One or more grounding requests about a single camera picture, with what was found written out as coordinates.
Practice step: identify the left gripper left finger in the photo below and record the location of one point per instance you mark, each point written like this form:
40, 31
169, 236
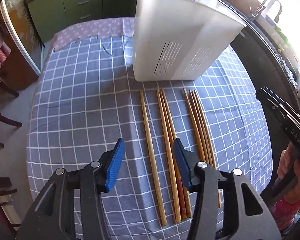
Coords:
52, 214

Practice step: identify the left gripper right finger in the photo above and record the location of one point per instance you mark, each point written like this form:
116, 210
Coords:
245, 216

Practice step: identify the wooden chopstick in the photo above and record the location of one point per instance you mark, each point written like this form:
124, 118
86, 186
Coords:
206, 134
195, 128
173, 180
183, 195
153, 162
198, 119

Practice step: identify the pink patterned sleeve forearm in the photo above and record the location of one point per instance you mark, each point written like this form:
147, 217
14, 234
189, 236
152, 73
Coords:
284, 213

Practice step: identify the green kitchen cabinets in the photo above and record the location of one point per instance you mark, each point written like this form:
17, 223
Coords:
52, 16

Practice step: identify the right hand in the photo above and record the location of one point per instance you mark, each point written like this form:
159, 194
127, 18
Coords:
293, 195

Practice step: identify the chrome sink faucet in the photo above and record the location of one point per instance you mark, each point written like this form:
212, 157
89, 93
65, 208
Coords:
266, 4

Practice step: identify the blue checkered tablecloth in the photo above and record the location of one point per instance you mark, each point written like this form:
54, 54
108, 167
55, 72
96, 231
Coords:
87, 97

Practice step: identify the white plastic utensil holder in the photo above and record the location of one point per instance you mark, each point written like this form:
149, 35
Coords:
180, 39

